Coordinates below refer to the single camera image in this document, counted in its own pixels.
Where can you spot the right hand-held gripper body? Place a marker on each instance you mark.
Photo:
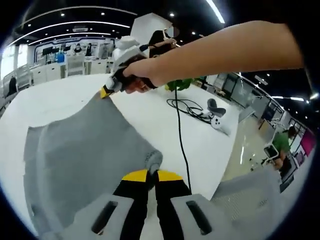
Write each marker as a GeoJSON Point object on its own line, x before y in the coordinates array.
{"type": "Point", "coordinates": [127, 52]}

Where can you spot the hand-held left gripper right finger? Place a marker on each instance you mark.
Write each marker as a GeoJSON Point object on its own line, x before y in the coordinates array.
{"type": "Point", "coordinates": [170, 207]}

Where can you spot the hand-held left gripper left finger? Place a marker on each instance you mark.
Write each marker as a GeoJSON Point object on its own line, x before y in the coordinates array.
{"type": "Point", "coordinates": [130, 207]}

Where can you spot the grey towel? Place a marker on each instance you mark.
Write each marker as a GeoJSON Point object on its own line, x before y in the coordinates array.
{"type": "Point", "coordinates": [82, 155]}

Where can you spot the person's right hand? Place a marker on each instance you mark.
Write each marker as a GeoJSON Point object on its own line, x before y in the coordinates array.
{"type": "Point", "coordinates": [147, 75]}

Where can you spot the white pillar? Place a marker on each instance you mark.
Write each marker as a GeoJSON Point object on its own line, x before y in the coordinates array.
{"type": "Point", "coordinates": [142, 27]}

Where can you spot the white mesh office chair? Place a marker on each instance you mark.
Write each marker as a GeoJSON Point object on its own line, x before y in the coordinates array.
{"type": "Point", "coordinates": [75, 64]}

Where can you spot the blue water jug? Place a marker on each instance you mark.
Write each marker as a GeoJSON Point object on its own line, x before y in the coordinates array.
{"type": "Point", "coordinates": [61, 57]}

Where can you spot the green potted plant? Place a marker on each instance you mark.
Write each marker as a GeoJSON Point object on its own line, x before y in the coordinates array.
{"type": "Point", "coordinates": [180, 84]}

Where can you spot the row of white cabinets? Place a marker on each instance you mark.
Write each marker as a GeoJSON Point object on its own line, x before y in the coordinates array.
{"type": "Point", "coordinates": [50, 71]}

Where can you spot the white table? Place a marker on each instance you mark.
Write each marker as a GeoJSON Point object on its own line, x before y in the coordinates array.
{"type": "Point", "coordinates": [160, 130]}

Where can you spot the grey mesh chair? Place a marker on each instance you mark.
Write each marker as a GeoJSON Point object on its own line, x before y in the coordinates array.
{"type": "Point", "coordinates": [245, 195]}

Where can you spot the white power adapter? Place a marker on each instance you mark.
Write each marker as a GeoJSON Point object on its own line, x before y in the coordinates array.
{"type": "Point", "coordinates": [204, 113]}

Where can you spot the white handheld controller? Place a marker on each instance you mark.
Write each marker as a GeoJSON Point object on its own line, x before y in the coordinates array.
{"type": "Point", "coordinates": [217, 123]}

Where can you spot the dark bulky object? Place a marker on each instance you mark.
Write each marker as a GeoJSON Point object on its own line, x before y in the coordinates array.
{"type": "Point", "coordinates": [12, 86]}

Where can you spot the grey curved device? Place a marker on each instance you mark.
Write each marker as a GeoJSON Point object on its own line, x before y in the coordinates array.
{"type": "Point", "coordinates": [216, 107]}

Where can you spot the pink screen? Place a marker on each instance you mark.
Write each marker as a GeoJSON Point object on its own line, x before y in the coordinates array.
{"type": "Point", "coordinates": [308, 142]}

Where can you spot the white metal frame cart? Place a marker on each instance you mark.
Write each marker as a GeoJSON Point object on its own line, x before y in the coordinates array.
{"type": "Point", "coordinates": [23, 76]}

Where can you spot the white frame chair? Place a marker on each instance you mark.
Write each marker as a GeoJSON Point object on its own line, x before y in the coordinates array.
{"type": "Point", "coordinates": [271, 152]}

